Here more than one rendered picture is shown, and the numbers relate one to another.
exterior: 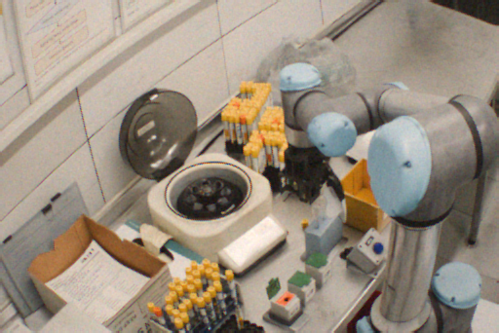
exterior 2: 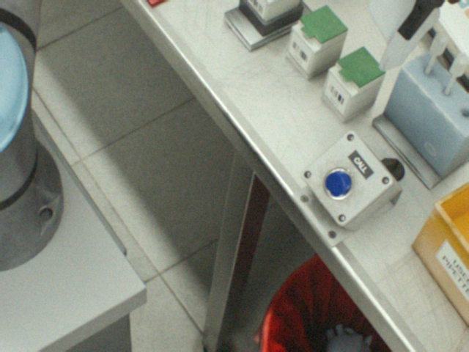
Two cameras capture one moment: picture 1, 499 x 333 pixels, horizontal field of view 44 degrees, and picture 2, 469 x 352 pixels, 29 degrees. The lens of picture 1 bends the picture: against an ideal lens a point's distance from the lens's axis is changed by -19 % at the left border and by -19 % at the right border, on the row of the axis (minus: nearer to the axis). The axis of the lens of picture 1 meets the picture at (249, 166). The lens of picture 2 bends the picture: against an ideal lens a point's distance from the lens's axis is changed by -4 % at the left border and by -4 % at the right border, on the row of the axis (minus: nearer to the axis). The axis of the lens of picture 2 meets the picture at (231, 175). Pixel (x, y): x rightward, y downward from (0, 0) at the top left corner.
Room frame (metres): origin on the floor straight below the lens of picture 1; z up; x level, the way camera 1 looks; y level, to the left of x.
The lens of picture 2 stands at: (1.00, -0.71, 1.74)
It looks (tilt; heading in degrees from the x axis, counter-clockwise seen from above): 62 degrees down; 95
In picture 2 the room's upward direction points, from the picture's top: 10 degrees clockwise
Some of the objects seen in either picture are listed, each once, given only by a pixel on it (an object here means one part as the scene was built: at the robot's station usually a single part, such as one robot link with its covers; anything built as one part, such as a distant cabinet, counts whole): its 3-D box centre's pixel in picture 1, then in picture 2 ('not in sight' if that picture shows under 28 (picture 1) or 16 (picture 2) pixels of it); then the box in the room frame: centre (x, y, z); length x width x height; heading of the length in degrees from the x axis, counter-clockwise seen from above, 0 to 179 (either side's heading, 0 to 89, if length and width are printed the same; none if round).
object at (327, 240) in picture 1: (324, 235); (434, 117); (1.16, -0.14, 0.92); 0.10 x 0.07 x 0.10; 141
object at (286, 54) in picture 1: (283, 72); not in sight; (1.78, -0.13, 0.97); 0.26 x 0.17 x 0.19; 160
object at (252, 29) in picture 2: (286, 314); (270, 10); (0.96, -0.03, 0.89); 0.09 x 0.05 x 0.04; 48
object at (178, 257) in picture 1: (156, 254); not in sight; (1.16, 0.24, 0.92); 0.24 x 0.12 x 0.10; 49
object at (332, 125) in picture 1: (334, 122); not in sight; (1.03, -0.15, 1.32); 0.11 x 0.11 x 0.08; 16
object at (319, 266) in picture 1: (318, 270); (353, 84); (1.07, -0.12, 0.91); 0.05 x 0.04 x 0.07; 49
